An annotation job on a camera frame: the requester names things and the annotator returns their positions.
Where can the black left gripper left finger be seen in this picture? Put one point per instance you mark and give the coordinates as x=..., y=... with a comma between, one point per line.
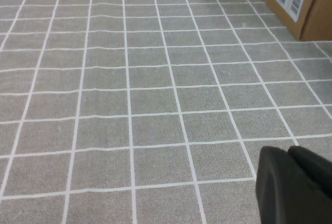
x=280, y=195

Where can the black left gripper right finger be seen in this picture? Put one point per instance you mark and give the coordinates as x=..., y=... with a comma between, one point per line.
x=316, y=169

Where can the brown cardboard shoe box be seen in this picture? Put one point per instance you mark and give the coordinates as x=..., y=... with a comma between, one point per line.
x=319, y=14

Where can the grey checkered tablecloth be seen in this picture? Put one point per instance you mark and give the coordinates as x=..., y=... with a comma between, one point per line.
x=129, y=91

